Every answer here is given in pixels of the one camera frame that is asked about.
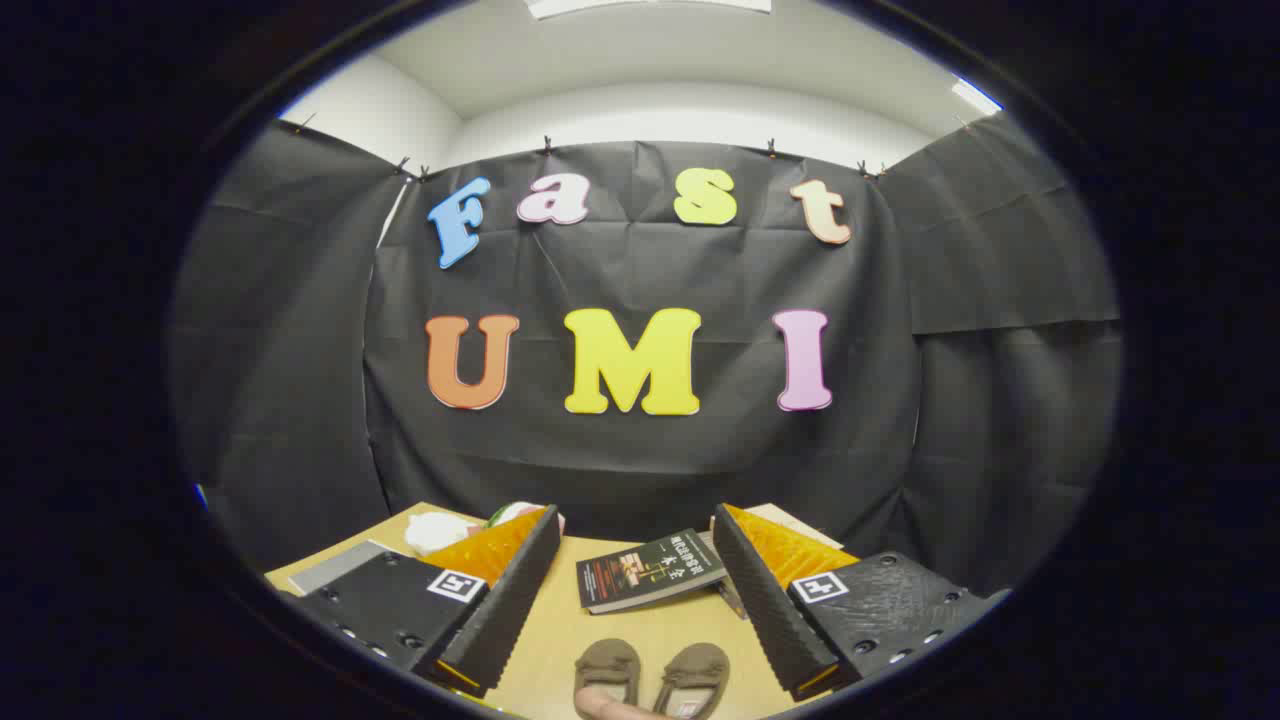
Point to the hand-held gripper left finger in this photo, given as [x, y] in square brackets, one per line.
[510, 610]

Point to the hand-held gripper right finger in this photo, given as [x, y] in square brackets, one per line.
[760, 610]

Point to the brown fuzzy shoe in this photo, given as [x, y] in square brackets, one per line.
[695, 672]
[607, 668]

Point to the beige fabric storage box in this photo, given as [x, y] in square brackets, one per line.
[335, 565]

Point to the beige cover book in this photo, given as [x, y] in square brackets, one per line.
[800, 522]

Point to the watermelon slice plush toy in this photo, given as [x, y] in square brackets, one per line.
[512, 513]

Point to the white plush toy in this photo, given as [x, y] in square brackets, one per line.
[440, 532]

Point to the black cover book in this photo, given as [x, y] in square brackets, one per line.
[650, 572]

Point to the black backdrop cloth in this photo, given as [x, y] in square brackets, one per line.
[600, 270]

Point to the ceiling light panel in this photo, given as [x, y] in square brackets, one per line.
[650, 6]
[975, 96]

